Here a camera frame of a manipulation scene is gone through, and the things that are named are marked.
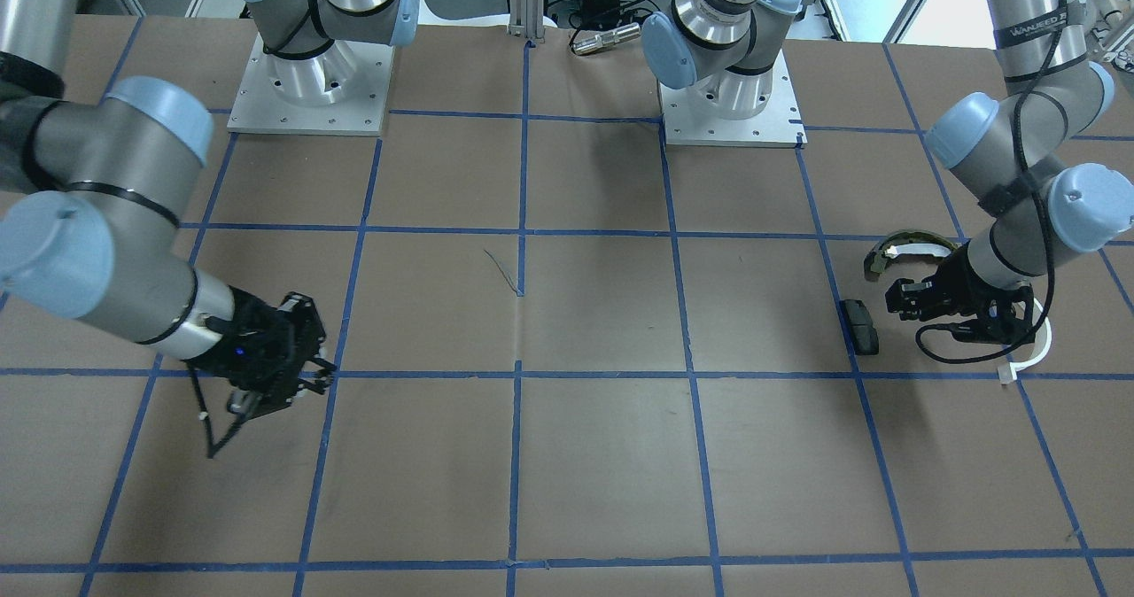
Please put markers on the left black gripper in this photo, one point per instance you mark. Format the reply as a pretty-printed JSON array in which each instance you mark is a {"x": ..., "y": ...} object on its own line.
[{"x": 955, "y": 278}]

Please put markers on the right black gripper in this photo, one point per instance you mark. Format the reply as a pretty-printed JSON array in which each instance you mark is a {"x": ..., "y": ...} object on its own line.
[{"x": 251, "y": 324}]

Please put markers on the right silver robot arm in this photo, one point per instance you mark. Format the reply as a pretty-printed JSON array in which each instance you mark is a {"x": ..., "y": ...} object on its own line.
[{"x": 104, "y": 187}]

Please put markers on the grey brake pad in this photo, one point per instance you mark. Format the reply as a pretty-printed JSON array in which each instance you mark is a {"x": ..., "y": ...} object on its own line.
[{"x": 860, "y": 325}]

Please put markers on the green curved brake shoe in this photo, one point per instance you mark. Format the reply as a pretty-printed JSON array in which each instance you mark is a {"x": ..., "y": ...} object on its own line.
[{"x": 906, "y": 243}]

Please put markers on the white curved plastic part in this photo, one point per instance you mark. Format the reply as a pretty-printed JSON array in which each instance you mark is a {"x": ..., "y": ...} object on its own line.
[{"x": 1008, "y": 371}]

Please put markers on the silver cylindrical metal part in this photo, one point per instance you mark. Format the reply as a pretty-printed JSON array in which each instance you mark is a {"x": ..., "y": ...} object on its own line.
[{"x": 606, "y": 40}]

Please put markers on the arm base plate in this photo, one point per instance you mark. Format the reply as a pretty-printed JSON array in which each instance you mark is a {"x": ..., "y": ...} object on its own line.
[
  {"x": 730, "y": 109},
  {"x": 340, "y": 93}
]

